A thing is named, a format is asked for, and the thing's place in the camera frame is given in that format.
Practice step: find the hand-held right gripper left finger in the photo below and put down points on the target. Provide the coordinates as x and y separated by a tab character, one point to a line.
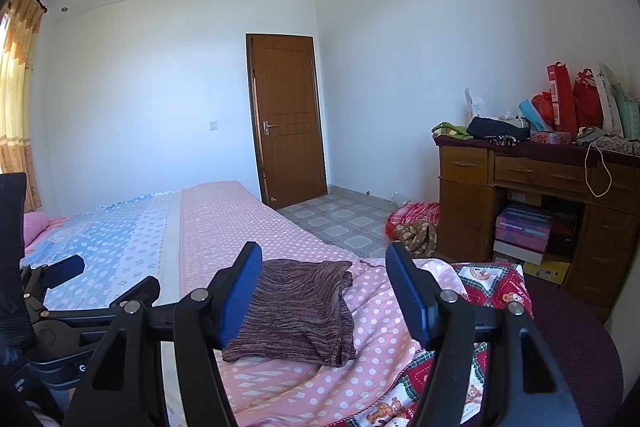
240	297

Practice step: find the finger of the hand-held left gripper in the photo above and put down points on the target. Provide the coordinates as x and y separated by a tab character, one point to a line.
12	227
62	269

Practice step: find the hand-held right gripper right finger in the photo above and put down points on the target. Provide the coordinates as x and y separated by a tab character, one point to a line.
410	297

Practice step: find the brown knit sweater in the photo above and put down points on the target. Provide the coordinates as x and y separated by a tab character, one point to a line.
295	312

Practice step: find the pink folded quilt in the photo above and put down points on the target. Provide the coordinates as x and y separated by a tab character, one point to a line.
35	227

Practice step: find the brown printed cloth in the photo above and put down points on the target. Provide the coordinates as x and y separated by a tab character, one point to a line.
417	238

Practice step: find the blue polka dot blanket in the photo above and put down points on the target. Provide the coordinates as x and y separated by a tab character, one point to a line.
120	237

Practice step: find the red printed quilt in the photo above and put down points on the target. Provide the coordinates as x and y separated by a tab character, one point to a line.
490	287

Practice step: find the red cloth bundle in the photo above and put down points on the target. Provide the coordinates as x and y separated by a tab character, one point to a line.
412	213

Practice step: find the pink polka dot blanket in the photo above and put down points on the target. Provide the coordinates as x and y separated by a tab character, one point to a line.
300	237

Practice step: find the brown wooden desk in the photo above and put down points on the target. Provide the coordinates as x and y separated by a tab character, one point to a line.
465	207

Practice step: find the white shoe box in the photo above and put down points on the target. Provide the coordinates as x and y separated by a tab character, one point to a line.
515	253

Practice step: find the yellow patterned curtain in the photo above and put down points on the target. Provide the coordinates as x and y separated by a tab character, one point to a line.
17	107

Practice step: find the pink shoe box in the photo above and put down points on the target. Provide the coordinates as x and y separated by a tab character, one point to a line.
522	228

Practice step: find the yellow shoe box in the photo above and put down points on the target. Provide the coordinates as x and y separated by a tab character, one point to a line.
550	271

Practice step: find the dark shoe box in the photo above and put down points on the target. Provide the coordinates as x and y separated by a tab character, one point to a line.
530	213

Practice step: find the dark maroon chair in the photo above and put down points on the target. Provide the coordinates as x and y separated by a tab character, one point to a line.
575	347

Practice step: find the green cloth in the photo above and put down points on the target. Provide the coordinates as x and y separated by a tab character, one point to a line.
452	129

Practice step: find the striped cloth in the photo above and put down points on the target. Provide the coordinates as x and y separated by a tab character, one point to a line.
502	140

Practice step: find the brown wooden door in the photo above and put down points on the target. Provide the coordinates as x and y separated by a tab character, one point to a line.
287	117

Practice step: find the dark blue bag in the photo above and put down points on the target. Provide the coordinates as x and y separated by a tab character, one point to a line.
497	128

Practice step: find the white tissue box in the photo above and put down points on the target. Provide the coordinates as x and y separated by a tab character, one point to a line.
511	120

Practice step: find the pink tissue box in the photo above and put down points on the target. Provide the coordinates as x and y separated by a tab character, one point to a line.
549	137

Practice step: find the teal paper roll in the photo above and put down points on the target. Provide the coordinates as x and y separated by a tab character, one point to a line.
532	114

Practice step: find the small red bag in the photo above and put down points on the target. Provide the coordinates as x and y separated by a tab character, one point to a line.
542	105

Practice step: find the tall red gift bag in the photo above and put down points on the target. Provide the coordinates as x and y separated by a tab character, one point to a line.
562	99

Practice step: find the floral cloth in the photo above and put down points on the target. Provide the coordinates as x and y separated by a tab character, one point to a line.
617	143

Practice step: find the white printed bag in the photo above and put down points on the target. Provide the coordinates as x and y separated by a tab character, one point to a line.
607	99

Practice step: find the light green bag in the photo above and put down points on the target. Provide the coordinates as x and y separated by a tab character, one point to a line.
629	114

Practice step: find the white wall charger box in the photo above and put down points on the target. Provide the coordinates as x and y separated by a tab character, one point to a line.
475	103

